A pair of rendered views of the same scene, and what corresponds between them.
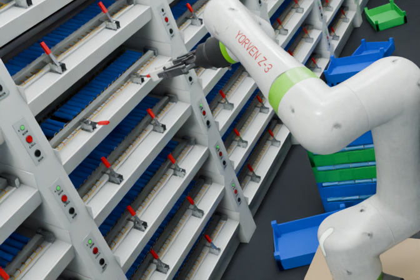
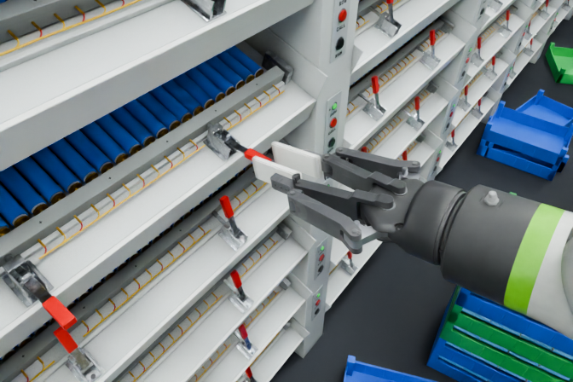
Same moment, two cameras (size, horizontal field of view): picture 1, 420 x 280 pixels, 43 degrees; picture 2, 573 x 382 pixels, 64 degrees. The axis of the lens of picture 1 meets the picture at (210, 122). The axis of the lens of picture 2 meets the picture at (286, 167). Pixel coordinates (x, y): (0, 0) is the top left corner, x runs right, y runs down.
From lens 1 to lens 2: 1.18 m
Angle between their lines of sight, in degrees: 16
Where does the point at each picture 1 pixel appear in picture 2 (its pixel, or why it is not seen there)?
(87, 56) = (72, 96)
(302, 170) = (410, 262)
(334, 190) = (458, 357)
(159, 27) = (321, 30)
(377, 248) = not seen: outside the picture
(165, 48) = (313, 78)
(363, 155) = (542, 357)
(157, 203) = (176, 364)
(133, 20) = (266, 2)
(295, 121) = not seen: outside the picture
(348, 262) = not seen: outside the picture
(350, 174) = (500, 360)
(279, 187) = (373, 275)
